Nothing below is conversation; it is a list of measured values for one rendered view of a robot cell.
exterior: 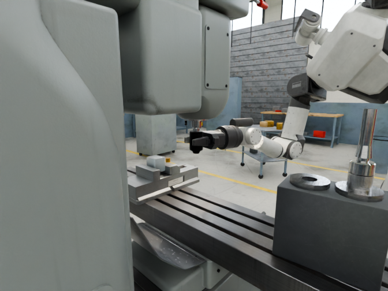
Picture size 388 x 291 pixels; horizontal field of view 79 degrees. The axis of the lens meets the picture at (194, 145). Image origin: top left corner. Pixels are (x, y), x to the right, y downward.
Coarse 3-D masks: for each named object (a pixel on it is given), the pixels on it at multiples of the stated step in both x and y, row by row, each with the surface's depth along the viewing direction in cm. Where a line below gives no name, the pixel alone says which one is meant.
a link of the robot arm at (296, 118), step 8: (288, 112) 107; (296, 112) 104; (304, 112) 103; (288, 120) 106; (296, 120) 104; (304, 120) 105; (288, 128) 106; (296, 128) 104; (304, 128) 106; (280, 136) 111; (288, 136) 106; (296, 136) 104; (296, 144) 102; (296, 152) 103
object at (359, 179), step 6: (348, 168) 52; (354, 168) 50; (360, 168) 49; (348, 174) 52; (354, 174) 50; (360, 174) 50; (366, 174) 49; (372, 174) 49; (348, 180) 52; (354, 180) 51; (360, 180) 50; (366, 180) 49; (372, 180) 50; (348, 186) 52; (354, 186) 51; (360, 186) 50; (366, 186) 50
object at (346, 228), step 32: (288, 192) 55; (320, 192) 53; (352, 192) 50; (384, 192) 50; (288, 224) 57; (320, 224) 52; (352, 224) 49; (384, 224) 46; (288, 256) 58; (320, 256) 54; (352, 256) 50; (384, 256) 46
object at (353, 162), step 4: (352, 160) 52; (352, 164) 51; (356, 164) 50; (360, 164) 49; (364, 164) 49; (368, 164) 49; (372, 164) 49; (364, 168) 49; (368, 168) 49; (372, 168) 49
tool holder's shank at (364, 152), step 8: (368, 112) 48; (376, 112) 48; (368, 120) 48; (360, 128) 50; (368, 128) 48; (360, 136) 50; (368, 136) 49; (360, 144) 50; (368, 144) 49; (360, 152) 50; (368, 152) 49; (360, 160) 50; (368, 160) 50
